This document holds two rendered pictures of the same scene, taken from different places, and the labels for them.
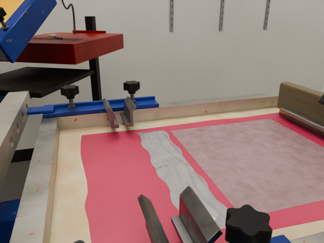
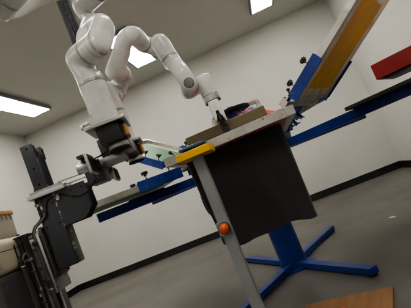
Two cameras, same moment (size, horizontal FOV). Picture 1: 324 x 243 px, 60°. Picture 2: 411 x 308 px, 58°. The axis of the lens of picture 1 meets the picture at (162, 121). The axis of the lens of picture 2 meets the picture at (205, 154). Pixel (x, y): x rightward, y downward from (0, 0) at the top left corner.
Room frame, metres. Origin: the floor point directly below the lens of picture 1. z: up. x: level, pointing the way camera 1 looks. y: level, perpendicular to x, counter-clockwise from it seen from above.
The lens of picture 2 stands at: (1.19, -1.97, 0.79)
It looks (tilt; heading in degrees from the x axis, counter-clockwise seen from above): 5 degrees up; 115
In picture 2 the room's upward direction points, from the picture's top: 22 degrees counter-clockwise
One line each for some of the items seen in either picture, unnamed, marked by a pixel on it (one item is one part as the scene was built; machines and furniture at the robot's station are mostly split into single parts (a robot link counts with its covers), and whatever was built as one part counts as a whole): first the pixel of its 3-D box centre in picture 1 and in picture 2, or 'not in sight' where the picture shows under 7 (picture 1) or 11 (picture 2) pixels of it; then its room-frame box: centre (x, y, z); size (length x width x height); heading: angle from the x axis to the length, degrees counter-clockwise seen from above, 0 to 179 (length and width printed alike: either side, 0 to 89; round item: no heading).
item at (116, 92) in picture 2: not in sight; (110, 98); (0.16, -0.54, 1.37); 0.13 x 0.10 x 0.16; 107
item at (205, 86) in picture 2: not in sight; (197, 89); (0.54, -0.41, 1.24); 0.15 x 0.10 x 0.11; 30
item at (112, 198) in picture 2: not in sight; (136, 179); (-0.41, 0.19, 1.05); 1.08 x 0.61 x 0.23; 47
